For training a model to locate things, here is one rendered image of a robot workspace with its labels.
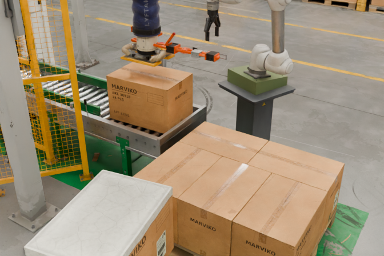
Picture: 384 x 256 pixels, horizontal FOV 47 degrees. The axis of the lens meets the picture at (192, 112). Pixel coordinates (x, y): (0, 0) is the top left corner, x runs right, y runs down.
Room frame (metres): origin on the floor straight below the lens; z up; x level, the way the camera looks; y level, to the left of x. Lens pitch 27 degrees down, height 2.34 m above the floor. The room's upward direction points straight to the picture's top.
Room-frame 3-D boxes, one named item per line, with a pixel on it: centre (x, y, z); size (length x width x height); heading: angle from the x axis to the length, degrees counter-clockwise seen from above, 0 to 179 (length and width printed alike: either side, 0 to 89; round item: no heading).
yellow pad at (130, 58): (3.33, 0.41, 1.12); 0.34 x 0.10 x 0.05; 58
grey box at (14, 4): (2.85, 1.19, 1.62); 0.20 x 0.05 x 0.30; 57
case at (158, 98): (3.41, 0.35, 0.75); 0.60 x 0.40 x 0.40; 61
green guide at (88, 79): (4.27, 1.21, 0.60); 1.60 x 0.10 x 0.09; 57
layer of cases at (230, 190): (2.60, -0.34, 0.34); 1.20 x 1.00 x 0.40; 57
